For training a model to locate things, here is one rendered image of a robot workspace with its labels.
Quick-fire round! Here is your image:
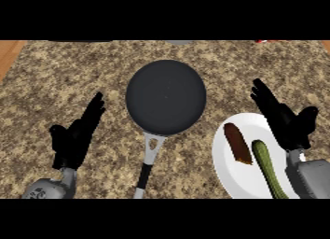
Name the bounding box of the grey round object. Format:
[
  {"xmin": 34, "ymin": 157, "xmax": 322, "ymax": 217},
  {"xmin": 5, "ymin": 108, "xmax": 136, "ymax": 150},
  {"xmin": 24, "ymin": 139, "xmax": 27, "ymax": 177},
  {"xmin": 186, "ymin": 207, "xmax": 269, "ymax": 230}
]
[{"xmin": 164, "ymin": 39, "xmax": 196, "ymax": 46}]

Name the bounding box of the brown sausage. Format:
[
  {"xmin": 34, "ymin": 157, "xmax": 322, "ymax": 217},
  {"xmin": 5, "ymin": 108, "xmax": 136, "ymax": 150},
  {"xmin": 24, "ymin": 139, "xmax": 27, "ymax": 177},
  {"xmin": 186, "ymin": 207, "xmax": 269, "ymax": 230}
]
[{"xmin": 223, "ymin": 122, "xmax": 255, "ymax": 165}]

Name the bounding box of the white plate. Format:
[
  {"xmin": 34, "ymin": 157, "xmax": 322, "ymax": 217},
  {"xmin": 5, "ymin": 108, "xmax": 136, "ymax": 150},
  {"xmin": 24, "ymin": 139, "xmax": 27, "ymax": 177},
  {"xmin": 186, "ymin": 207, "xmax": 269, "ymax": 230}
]
[{"xmin": 211, "ymin": 112, "xmax": 303, "ymax": 200}]

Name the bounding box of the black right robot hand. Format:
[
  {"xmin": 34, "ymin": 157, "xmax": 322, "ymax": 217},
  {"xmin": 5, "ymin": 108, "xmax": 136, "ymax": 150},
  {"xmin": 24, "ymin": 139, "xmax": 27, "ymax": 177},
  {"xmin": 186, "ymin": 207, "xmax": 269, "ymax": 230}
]
[{"xmin": 249, "ymin": 77, "xmax": 320, "ymax": 152}]

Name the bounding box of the green squash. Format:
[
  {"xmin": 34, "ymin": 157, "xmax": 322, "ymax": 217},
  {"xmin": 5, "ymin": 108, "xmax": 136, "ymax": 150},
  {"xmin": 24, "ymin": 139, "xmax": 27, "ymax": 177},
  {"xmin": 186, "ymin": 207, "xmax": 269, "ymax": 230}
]
[{"xmin": 251, "ymin": 139, "xmax": 291, "ymax": 200}]

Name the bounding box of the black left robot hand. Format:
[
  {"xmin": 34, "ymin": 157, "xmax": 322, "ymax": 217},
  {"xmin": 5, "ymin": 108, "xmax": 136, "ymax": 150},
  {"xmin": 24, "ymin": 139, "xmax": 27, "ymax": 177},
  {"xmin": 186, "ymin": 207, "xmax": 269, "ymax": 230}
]
[{"xmin": 49, "ymin": 91, "xmax": 108, "ymax": 171}]

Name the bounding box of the black frying pan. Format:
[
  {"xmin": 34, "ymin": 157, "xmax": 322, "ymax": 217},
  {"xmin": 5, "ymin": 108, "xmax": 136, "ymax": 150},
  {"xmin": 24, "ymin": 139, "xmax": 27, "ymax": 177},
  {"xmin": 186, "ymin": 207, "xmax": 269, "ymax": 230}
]
[{"xmin": 126, "ymin": 59, "xmax": 208, "ymax": 200}]

